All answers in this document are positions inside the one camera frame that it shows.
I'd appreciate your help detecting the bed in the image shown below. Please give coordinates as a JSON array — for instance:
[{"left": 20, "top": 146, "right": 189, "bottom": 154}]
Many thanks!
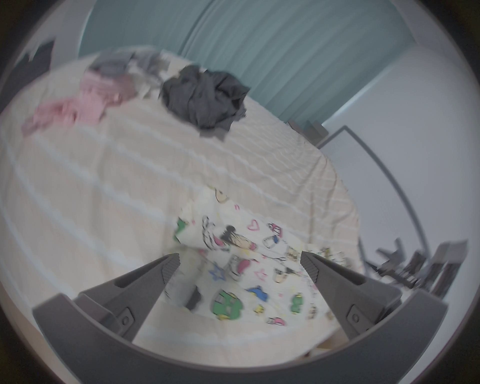
[{"left": 0, "top": 45, "right": 428, "bottom": 361}]

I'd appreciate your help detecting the blue-green curtain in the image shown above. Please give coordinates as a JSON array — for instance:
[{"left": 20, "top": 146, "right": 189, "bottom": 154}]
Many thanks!
[{"left": 79, "top": 0, "right": 418, "bottom": 125}]

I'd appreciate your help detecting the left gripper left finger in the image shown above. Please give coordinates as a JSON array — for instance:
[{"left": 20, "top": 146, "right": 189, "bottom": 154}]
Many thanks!
[{"left": 74, "top": 253, "right": 181, "bottom": 343}]

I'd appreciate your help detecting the grey bedside table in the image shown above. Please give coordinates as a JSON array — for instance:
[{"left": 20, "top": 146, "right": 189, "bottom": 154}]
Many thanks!
[{"left": 289, "top": 119, "right": 329, "bottom": 146}]

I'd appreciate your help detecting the black shirt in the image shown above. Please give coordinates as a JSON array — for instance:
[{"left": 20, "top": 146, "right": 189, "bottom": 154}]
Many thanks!
[{"left": 160, "top": 65, "right": 251, "bottom": 142}]

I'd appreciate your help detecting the pink garment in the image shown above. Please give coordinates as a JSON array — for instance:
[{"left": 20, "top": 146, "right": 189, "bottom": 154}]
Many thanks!
[{"left": 22, "top": 71, "right": 136, "bottom": 136}]

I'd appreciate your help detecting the white printed pyjama top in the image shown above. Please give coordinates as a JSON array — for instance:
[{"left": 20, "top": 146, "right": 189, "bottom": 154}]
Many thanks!
[{"left": 165, "top": 187, "right": 361, "bottom": 332}]

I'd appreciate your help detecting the grey and white garment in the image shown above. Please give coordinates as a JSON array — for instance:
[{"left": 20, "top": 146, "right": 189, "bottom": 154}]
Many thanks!
[{"left": 88, "top": 49, "right": 170, "bottom": 99}]

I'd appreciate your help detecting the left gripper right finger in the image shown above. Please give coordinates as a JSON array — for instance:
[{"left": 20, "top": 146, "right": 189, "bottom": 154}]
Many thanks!
[{"left": 300, "top": 250, "right": 403, "bottom": 340}]

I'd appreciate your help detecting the black furniture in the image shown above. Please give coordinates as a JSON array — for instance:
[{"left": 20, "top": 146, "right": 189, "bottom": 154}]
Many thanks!
[{"left": 7, "top": 38, "right": 56, "bottom": 110}]

